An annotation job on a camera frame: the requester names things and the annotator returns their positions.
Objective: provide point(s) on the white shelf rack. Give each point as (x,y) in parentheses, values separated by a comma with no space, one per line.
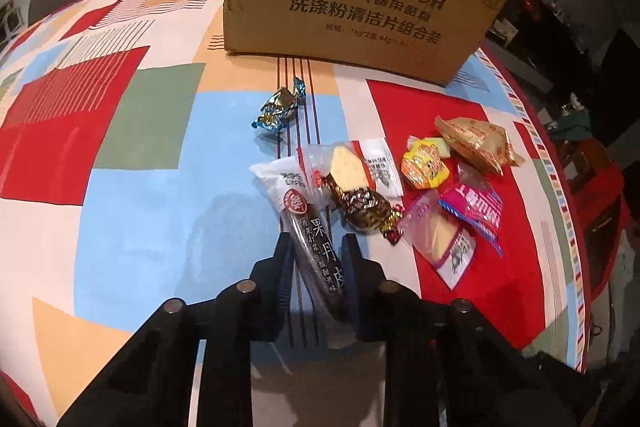
(10,19)

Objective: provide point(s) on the green candy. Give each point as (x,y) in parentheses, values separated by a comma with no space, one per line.
(442,147)

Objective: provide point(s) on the pink snack packet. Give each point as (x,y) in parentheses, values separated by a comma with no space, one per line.
(472,202)

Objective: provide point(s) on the long dark snack packet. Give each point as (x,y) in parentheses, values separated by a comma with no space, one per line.
(312,227)

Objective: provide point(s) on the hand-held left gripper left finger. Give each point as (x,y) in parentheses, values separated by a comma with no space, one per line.
(280,277)

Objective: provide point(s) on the brown and gold candy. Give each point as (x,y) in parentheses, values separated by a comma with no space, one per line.
(365,209)

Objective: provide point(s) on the yellow and orange snack packet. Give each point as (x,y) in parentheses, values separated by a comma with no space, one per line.
(425,167)

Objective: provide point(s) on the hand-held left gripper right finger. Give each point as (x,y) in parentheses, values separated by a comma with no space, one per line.
(352,277)

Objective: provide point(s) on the colourful patchwork tablecloth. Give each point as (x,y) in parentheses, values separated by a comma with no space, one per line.
(150,207)

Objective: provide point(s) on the teal cloth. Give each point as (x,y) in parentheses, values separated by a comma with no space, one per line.
(570,124)

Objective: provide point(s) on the reddish wooden chair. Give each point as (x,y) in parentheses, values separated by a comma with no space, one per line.
(595,172)

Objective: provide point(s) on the clear cake packet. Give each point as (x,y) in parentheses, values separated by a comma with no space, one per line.
(440,237)
(350,164)

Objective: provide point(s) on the blue and gold candy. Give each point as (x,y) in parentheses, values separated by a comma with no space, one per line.
(277,107)

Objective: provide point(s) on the golden brown snack packet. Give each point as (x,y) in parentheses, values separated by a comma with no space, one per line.
(480,142)

